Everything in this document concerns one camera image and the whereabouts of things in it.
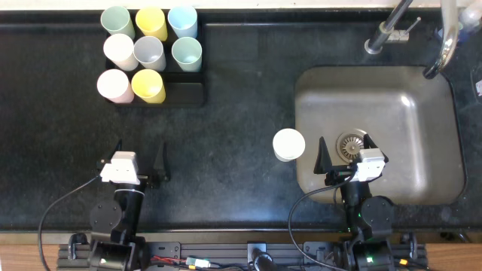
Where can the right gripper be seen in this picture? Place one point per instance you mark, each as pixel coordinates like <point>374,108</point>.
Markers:
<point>337,177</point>

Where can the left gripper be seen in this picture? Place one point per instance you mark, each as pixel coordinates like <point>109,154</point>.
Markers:
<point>148,180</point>

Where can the yellow cup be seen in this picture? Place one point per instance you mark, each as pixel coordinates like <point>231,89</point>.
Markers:
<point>147,84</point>
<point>150,20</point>

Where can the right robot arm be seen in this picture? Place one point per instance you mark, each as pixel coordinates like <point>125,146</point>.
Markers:
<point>373,218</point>

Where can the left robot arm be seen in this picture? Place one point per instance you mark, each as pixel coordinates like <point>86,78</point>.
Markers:
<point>116,222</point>

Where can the white cup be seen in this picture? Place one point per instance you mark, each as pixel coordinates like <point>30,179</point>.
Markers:
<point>119,49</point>
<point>288,144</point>

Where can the steel sink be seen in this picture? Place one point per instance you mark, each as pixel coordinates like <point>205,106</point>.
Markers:
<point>414,131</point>

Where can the black tray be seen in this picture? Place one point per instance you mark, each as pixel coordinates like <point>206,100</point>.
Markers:
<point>184,94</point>

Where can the pink cup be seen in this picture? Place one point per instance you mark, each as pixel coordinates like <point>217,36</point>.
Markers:
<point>113,84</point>

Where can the grey cup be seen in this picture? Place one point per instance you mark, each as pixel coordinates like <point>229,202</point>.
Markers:
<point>148,50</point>

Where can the green cup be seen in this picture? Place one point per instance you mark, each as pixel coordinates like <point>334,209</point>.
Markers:
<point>116,19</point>
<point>187,52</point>

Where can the blue cup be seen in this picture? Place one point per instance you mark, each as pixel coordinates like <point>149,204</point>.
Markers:
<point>182,19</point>

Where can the steel tap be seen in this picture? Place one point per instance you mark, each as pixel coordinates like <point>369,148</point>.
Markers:
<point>450,37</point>

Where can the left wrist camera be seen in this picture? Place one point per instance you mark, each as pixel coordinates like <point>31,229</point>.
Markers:
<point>120,167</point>

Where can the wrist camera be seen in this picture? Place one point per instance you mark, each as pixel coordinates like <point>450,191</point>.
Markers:
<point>371,163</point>
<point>120,167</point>

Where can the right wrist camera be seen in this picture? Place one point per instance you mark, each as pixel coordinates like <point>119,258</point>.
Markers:
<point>371,163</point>

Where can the mounting rail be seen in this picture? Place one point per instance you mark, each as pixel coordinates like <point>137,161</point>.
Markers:
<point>218,250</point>

